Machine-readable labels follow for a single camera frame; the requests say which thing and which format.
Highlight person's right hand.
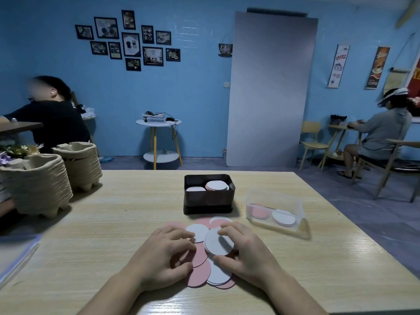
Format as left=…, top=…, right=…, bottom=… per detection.
left=213, top=222, right=287, bottom=290

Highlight person's left hand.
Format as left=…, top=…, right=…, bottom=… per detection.
left=129, top=224, right=197, bottom=292

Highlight white round paper coaster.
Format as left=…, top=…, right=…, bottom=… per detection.
left=204, top=227, right=235, bottom=256

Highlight person's left forearm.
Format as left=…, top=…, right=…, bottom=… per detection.
left=76, top=268, right=147, bottom=315

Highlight person's right forearm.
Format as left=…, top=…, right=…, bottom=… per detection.
left=261, top=271, right=329, bottom=315

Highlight pile of pink white discs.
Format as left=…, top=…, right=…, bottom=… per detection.
left=163, top=216, right=238, bottom=290

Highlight pink disc stack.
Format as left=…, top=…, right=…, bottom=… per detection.
left=251, top=203, right=270, bottom=220

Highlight black metal tin box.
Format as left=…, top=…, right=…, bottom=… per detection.
left=183, top=174, right=236, bottom=215

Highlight white disc stack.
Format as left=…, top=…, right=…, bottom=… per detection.
left=272, top=209, right=297, bottom=227

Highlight disc stack in tin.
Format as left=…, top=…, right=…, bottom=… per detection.
left=186, top=180, right=230, bottom=193

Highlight clear plastic container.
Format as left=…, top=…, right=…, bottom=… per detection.
left=245, top=187, right=306, bottom=233

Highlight short stack pulp cup carriers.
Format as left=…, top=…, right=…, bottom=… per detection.
left=52, top=142, right=103, bottom=193

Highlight yellow chair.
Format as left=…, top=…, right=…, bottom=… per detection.
left=298, top=120, right=331, bottom=171

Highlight white round side table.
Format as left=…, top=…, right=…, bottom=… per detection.
left=135, top=117, right=184, bottom=170

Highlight white device box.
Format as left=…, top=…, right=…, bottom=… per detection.
left=142, top=111, right=166, bottom=124

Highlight tall stack pulp cup carriers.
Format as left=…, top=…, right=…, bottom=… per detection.
left=0, top=154, right=74, bottom=219

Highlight blue folder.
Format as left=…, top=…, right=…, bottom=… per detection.
left=0, top=234, right=42, bottom=286

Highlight grey board panel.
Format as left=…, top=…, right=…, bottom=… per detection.
left=226, top=11, right=319, bottom=168

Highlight light wooden cafe table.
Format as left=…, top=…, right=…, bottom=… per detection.
left=320, top=123, right=365, bottom=172

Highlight dried flower bouquet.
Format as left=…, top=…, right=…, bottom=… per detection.
left=0, top=143, right=45, bottom=161

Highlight wooden chair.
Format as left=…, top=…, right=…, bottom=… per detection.
left=352, top=138, right=420, bottom=203

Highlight black hanging sign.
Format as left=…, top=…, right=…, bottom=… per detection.
left=218, top=35, right=234, bottom=58

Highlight dark wooden table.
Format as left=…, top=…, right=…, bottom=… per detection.
left=0, top=121, right=44, bottom=133

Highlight group of black picture frames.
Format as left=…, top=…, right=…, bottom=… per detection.
left=74, top=10, right=181, bottom=72

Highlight white visor hat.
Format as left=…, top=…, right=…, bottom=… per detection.
left=377, top=87, right=410, bottom=107

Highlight black cable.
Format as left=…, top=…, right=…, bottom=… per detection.
left=165, top=113, right=179, bottom=140

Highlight white wall banner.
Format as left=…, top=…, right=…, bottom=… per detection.
left=327, top=44, right=350, bottom=89

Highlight brown wall banner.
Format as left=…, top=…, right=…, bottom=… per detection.
left=365, top=46, right=391, bottom=90

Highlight beige wall scroll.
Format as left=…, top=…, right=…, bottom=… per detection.
left=382, top=67, right=411, bottom=96

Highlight red wall poster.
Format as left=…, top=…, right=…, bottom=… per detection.
left=406, top=52, right=420, bottom=117

